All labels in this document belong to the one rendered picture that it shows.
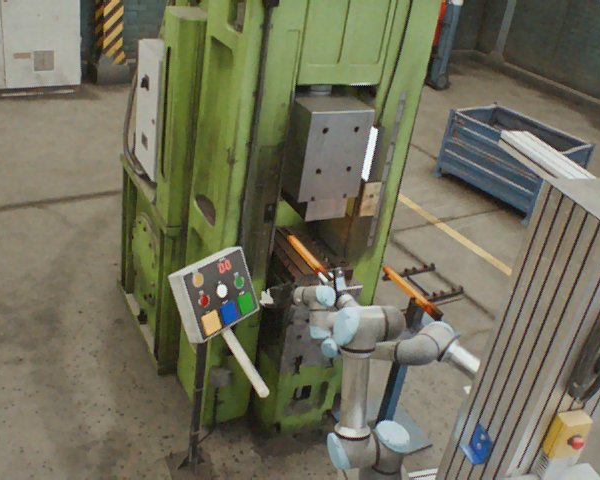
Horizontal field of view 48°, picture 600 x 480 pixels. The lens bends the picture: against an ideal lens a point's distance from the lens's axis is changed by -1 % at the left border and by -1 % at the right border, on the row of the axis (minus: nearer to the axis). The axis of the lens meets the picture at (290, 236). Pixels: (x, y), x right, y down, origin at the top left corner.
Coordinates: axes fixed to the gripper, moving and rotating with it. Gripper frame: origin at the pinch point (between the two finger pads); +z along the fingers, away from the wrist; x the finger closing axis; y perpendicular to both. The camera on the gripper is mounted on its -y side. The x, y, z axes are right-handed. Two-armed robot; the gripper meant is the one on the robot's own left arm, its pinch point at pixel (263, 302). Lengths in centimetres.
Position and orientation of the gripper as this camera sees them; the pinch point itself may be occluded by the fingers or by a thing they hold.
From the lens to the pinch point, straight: 274.7
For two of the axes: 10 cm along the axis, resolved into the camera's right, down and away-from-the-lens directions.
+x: -6.2, 3.1, -7.2
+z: -7.4, 0.8, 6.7
